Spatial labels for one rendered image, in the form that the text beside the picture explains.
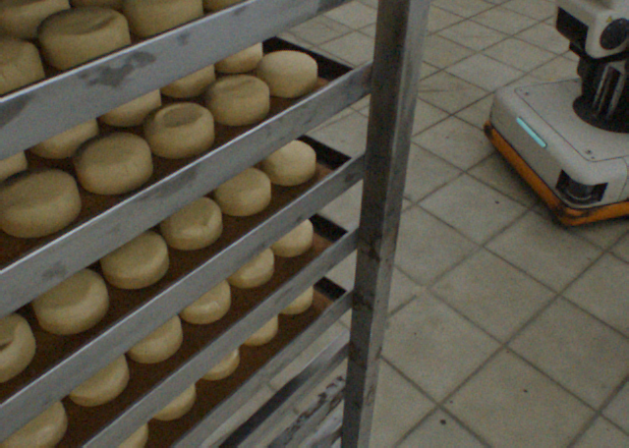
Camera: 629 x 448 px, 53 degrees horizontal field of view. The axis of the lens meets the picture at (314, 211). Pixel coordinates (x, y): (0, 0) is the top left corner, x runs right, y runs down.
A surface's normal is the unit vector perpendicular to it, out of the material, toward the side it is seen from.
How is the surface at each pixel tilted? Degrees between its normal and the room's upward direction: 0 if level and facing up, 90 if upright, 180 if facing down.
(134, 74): 90
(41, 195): 0
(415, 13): 90
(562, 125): 0
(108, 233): 90
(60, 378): 90
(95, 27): 0
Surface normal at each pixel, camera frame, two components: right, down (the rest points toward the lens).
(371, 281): -0.66, 0.48
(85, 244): 0.76, 0.43
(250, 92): 0.02, -0.76
